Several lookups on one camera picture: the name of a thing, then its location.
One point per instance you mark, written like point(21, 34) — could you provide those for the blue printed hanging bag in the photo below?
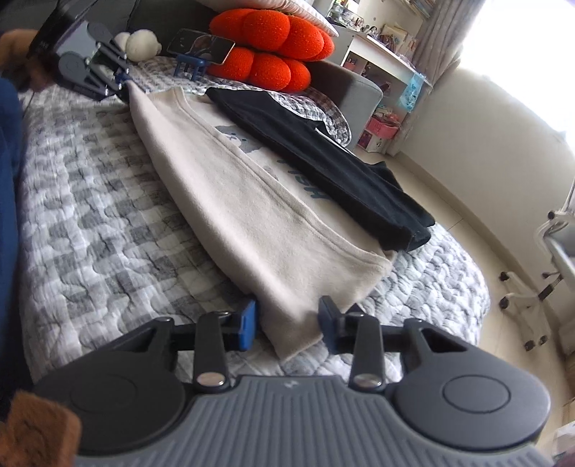
point(412, 92)

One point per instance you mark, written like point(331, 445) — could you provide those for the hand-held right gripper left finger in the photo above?
point(247, 325)

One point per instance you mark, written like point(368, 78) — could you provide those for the grey sofa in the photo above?
point(355, 94)

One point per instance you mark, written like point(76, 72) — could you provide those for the white square pillow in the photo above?
point(310, 15)

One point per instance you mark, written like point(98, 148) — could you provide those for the cream and black sweatshirt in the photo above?
point(233, 197)

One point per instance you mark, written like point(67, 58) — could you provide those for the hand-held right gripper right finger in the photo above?
point(327, 325)

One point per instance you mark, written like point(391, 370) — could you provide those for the white office chair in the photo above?
point(530, 296)

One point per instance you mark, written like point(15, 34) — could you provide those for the white plush toy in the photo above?
point(141, 42)

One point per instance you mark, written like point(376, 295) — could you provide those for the grey checked quilted blanket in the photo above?
point(99, 202)

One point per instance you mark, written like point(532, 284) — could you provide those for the brown fuzzy cloth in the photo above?
point(38, 429)

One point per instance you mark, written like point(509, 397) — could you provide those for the smartphone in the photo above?
point(200, 45)

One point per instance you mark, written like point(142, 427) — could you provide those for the blue fleece clothing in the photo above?
point(9, 134)

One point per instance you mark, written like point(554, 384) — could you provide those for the orange knot cushion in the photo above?
point(274, 45)

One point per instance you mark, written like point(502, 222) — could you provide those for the patterned curtain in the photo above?
point(442, 36)

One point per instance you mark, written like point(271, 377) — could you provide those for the white desk with shelves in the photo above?
point(382, 54)

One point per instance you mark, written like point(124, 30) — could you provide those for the person's left hand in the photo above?
point(13, 45)

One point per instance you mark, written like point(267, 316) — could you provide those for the pink storage box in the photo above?
point(377, 134)

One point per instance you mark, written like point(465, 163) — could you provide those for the blue phone stand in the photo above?
point(188, 67)

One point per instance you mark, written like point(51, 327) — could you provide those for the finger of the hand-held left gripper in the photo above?
point(112, 56)
point(105, 85)

